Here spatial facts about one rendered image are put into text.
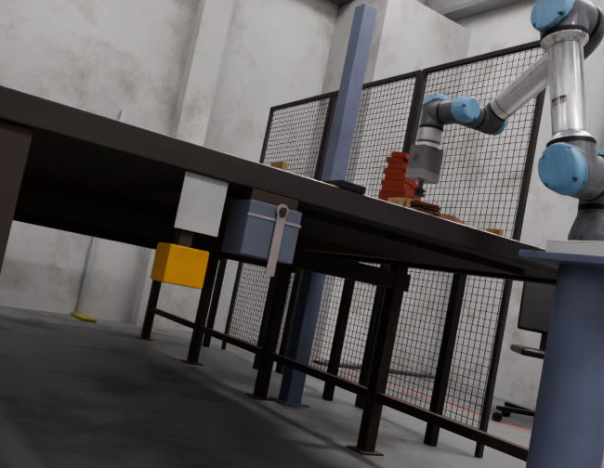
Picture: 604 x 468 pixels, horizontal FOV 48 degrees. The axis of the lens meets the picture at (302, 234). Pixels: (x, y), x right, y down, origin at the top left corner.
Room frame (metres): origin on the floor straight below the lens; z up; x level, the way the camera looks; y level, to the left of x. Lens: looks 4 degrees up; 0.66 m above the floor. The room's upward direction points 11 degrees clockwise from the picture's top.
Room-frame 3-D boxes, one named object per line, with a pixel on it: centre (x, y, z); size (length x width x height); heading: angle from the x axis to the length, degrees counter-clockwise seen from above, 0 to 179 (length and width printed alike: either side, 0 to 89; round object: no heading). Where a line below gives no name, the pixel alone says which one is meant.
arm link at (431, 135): (2.06, -0.33, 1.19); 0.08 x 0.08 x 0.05
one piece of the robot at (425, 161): (2.07, -0.32, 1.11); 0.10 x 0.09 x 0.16; 36
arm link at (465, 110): (1.98, -0.40, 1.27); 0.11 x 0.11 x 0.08; 33
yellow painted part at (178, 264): (1.43, 0.24, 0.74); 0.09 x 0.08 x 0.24; 122
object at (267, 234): (1.53, 0.09, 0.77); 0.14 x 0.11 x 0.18; 122
